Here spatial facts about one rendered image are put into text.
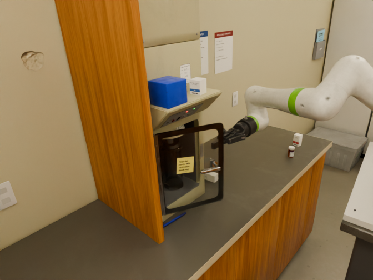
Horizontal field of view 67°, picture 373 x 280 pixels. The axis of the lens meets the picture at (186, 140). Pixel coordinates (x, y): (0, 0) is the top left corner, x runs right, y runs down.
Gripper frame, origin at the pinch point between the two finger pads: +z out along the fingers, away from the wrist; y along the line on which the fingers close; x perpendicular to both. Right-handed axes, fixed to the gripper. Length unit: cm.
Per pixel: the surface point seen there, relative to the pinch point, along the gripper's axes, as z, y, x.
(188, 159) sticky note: 14.7, -3.7, 3.1
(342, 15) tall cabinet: -283, -41, -40
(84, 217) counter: 48, -43, 34
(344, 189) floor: -202, 14, 128
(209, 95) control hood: 4.4, -0.4, -23.0
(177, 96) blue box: 21.6, -0.8, -26.6
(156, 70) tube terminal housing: 21.5, -11.6, -34.6
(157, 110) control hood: 28.1, -5.2, -22.2
